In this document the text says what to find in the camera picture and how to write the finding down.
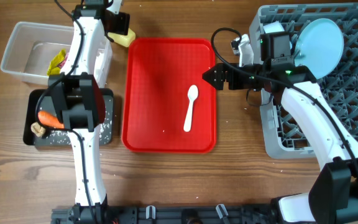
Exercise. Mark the yellow plastic cup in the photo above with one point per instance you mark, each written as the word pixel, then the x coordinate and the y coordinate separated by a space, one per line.
pixel 123 40

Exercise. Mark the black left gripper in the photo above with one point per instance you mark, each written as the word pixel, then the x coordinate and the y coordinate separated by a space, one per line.
pixel 123 23

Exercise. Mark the brown mushroom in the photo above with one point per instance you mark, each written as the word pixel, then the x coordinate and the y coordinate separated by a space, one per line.
pixel 37 129

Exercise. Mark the yellow wrapper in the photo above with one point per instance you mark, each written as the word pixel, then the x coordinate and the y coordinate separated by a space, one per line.
pixel 53 68

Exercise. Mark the white plastic spoon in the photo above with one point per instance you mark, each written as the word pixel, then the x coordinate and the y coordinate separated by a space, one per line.
pixel 192 96

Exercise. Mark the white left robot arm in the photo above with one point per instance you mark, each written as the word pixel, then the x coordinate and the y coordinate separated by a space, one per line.
pixel 79 105

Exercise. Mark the light blue plate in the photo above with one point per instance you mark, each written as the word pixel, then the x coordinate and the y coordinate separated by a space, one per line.
pixel 320 47

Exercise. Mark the black tray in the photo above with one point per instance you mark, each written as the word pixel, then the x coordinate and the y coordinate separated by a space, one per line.
pixel 30 139

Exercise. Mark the red plastic tray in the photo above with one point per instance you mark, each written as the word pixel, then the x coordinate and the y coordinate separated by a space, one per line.
pixel 159 74

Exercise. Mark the orange carrot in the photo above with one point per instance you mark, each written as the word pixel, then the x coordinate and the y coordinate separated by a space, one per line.
pixel 49 120

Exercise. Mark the white rice pile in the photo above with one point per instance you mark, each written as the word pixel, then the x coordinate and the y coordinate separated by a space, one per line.
pixel 61 137

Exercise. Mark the light blue bowl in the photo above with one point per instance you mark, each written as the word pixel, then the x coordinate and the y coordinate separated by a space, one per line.
pixel 273 27

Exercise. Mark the clear plastic bin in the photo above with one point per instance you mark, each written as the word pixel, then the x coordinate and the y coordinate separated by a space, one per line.
pixel 31 48

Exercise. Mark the red crumpled wrapper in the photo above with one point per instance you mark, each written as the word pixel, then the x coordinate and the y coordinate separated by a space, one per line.
pixel 62 63

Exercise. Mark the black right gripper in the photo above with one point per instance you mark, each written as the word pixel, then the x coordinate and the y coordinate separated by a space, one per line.
pixel 223 73

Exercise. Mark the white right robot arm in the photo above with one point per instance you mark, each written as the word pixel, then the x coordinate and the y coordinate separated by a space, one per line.
pixel 334 196

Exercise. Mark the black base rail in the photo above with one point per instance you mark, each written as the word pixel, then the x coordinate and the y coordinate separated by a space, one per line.
pixel 246 214

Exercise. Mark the grey dishwasher rack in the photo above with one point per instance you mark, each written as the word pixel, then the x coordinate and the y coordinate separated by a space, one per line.
pixel 283 137

